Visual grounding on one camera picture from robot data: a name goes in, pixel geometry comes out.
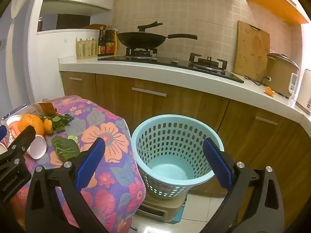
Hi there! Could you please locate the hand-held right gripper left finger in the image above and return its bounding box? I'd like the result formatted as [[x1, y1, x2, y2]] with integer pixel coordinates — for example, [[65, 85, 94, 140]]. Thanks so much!
[[25, 137, 110, 233]]

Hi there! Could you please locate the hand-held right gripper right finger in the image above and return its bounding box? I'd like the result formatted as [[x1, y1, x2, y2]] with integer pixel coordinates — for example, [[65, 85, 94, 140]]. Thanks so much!
[[198, 138, 285, 233]]

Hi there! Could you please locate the green bok choy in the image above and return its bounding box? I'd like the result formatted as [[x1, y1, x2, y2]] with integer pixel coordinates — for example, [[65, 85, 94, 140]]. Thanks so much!
[[52, 135, 80, 162]]

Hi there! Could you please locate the light blue plastic basket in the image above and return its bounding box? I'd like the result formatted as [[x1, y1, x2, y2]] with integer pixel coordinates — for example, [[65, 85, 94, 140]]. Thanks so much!
[[131, 114, 225, 199]]

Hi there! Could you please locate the paper cup red print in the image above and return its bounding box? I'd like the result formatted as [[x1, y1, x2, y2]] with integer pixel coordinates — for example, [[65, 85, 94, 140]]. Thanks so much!
[[5, 116, 25, 148]]

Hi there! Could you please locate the large orange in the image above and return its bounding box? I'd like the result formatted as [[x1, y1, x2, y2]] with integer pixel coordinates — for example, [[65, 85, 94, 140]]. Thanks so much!
[[18, 114, 45, 136]]

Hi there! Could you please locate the white paper cup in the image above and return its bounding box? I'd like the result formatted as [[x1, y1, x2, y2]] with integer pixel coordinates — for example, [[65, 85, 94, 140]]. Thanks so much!
[[26, 136, 47, 160]]

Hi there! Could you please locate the white blue paper packet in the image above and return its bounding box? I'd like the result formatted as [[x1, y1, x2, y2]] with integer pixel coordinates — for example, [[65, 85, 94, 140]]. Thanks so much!
[[1, 103, 28, 123]]

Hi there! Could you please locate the small orange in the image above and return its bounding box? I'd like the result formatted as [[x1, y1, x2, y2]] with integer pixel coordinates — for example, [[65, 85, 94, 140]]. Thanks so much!
[[43, 118, 53, 134]]

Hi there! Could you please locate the floral tablecloth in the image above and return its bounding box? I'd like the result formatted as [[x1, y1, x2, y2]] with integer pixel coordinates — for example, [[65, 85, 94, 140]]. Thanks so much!
[[0, 95, 146, 232]]

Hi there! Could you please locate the bunch of green leaves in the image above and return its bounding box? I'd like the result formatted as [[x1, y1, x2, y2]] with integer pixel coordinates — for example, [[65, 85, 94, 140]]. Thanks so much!
[[39, 114, 74, 134]]

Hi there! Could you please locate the brown paper wrapper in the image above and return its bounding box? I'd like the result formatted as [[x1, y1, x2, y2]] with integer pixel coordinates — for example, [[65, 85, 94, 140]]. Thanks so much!
[[36, 102, 59, 116]]

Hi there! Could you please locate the beige plastic stool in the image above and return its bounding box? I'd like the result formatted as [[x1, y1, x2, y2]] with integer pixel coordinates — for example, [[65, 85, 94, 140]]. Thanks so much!
[[135, 192, 187, 224]]

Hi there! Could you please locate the wide wooden cabinet door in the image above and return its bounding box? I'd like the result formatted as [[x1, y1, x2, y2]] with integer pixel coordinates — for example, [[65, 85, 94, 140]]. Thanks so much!
[[95, 74, 229, 136]]

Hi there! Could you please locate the narrow wooden cabinet door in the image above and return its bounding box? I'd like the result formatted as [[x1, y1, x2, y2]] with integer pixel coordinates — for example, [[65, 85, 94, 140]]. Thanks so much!
[[61, 71, 97, 101]]

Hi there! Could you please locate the black burner grate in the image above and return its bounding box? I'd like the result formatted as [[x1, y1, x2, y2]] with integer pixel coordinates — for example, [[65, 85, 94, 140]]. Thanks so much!
[[125, 47, 158, 59], [189, 53, 228, 74]]

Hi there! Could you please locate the pot with glass lid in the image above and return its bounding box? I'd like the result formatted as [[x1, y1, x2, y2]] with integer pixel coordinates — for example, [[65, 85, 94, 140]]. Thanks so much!
[[266, 53, 300, 99]]

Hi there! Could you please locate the beige utensil basket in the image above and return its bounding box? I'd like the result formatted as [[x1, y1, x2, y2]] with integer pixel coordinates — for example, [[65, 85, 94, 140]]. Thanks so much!
[[76, 37, 99, 60]]

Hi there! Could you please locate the black glass gas stove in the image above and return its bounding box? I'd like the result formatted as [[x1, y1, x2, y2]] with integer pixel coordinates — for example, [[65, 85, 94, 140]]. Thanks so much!
[[97, 46, 245, 83]]

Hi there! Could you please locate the white appliance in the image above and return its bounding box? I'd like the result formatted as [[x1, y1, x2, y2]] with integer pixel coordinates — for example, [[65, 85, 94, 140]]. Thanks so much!
[[295, 68, 311, 116]]

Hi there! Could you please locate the dark soy sauce bottle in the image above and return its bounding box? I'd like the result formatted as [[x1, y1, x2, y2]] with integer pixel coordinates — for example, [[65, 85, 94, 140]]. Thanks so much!
[[98, 26, 106, 57]]

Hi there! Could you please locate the wooden cutting board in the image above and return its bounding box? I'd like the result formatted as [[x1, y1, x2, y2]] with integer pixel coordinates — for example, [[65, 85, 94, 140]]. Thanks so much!
[[234, 21, 271, 82]]

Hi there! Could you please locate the brown sauce jug red label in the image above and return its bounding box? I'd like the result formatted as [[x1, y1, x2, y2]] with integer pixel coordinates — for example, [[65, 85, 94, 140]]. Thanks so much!
[[104, 25, 117, 56]]

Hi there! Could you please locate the black wok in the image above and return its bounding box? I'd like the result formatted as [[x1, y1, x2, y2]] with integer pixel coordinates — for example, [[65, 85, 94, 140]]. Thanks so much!
[[117, 32, 198, 49]]

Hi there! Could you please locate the orange upper cabinet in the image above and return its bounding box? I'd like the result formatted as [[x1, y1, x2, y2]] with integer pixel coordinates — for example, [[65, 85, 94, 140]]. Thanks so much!
[[244, 0, 310, 26]]

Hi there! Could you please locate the long metal cabinet handle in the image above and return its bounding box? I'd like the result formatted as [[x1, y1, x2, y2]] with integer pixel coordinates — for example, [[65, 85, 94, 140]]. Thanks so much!
[[131, 87, 167, 97]]

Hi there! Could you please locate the black power cable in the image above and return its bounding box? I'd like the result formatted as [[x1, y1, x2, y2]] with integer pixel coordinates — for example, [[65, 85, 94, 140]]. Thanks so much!
[[244, 75, 292, 99]]

